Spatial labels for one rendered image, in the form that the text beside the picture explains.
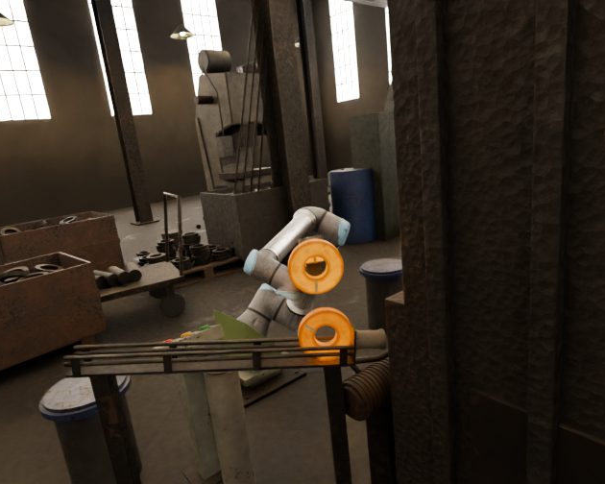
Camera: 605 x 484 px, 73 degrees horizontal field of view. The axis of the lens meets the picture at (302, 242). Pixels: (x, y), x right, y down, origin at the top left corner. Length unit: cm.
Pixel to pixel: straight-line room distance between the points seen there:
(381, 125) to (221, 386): 394
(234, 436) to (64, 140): 1167
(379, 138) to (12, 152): 982
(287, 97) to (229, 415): 335
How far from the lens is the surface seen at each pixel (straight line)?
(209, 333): 161
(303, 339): 121
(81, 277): 317
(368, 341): 123
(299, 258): 115
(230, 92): 658
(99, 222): 476
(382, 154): 495
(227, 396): 154
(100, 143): 1300
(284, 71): 437
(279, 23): 446
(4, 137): 1269
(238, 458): 169
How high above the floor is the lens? 125
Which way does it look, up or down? 13 degrees down
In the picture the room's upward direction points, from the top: 6 degrees counter-clockwise
